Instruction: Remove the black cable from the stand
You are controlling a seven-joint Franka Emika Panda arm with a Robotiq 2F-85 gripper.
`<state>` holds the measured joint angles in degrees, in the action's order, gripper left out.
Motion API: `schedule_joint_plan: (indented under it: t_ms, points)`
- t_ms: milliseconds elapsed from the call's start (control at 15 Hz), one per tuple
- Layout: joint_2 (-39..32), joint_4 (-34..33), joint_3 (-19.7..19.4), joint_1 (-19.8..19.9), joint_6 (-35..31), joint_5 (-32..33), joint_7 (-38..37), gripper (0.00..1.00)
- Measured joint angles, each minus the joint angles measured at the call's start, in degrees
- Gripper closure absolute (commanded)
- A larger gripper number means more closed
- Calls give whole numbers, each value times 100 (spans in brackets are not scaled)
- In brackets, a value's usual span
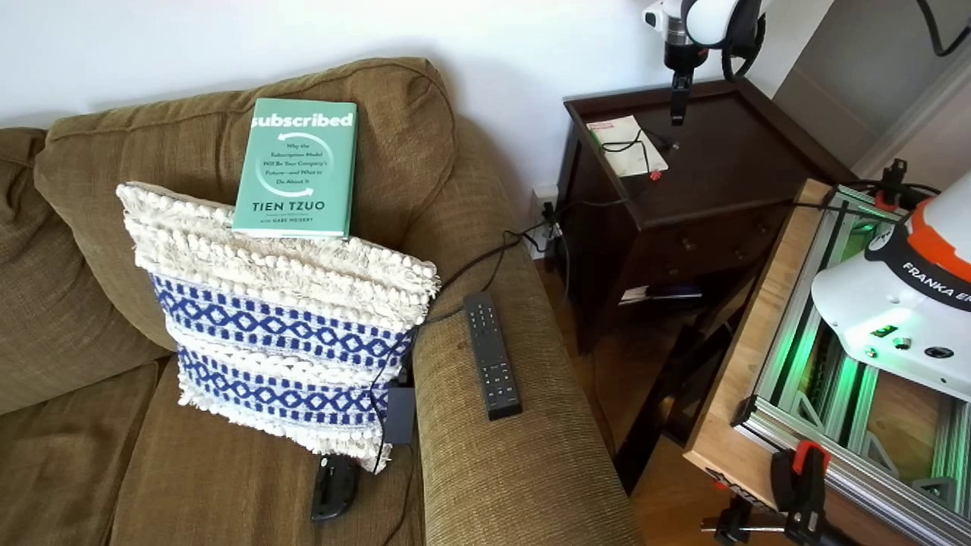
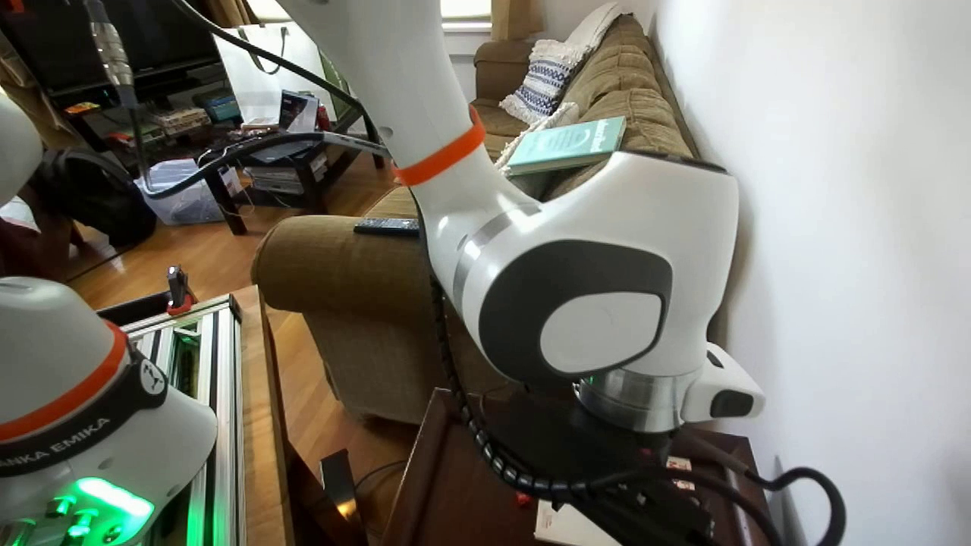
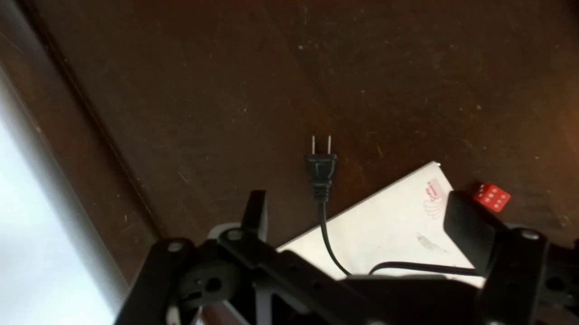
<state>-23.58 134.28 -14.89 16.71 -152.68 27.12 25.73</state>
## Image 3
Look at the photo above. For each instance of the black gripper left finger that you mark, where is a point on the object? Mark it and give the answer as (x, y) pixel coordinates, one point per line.
(181, 276)

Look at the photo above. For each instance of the small red die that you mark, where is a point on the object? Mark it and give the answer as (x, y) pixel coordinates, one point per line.
(491, 197)

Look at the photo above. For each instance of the white paper envelope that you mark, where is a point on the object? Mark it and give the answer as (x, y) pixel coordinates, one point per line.
(391, 227)

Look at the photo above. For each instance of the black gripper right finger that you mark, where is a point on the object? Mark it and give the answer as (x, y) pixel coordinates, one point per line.
(518, 271)

